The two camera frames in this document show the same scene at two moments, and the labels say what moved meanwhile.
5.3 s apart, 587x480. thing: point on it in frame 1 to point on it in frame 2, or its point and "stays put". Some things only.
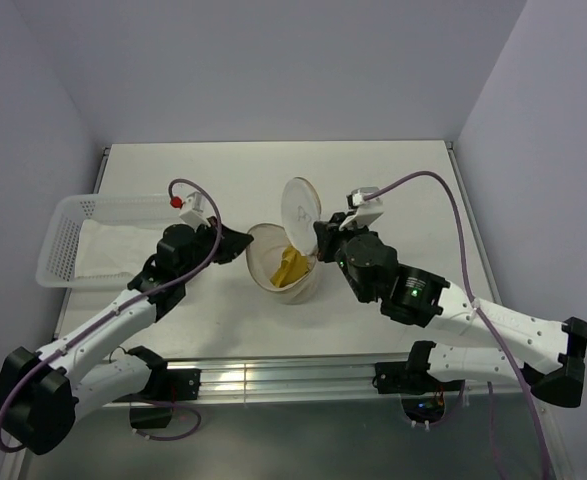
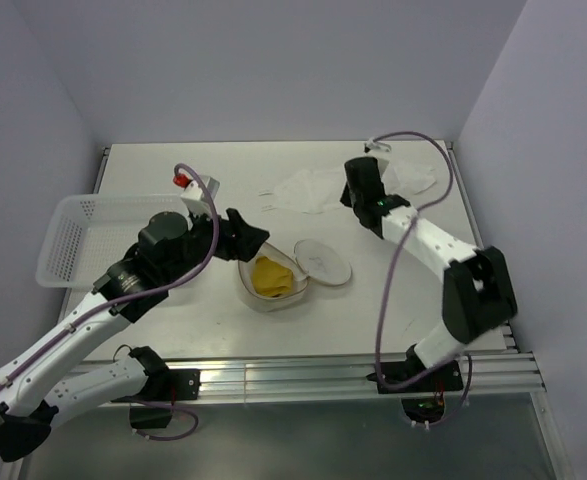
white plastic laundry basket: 58,261 stays put
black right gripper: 328,232 to 345,197
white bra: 109,248 to 320,190
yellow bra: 292,269 to 270,278
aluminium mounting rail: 249,377 stays put
